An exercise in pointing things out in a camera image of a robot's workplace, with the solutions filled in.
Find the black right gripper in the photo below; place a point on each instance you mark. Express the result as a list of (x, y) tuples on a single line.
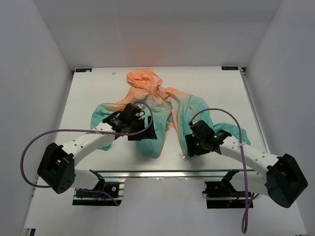
[(192, 150)]

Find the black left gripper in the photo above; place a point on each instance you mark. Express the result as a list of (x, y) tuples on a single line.
[(151, 134)]

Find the teal and peach jacket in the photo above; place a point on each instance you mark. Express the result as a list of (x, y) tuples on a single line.
[(169, 106)]

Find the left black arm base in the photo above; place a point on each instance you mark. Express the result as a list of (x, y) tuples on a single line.
[(98, 193)]

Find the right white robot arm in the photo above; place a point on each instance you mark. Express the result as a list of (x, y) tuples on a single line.
[(278, 177)]

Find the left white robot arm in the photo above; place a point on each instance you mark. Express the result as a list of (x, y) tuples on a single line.
[(58, 164)]

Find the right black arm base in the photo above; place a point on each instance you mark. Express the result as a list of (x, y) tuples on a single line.
[(222, 195)]

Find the right blue table label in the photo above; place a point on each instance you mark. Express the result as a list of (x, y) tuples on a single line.
[(229, 68)]

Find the blue table label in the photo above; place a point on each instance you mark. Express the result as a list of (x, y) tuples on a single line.
[(83, 70), (229, 68)]

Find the left blue table label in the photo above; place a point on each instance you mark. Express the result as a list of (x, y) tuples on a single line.
[(83, 70)]

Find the aluminium table edge rail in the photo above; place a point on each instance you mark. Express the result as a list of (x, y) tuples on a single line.
[(163, 174)]

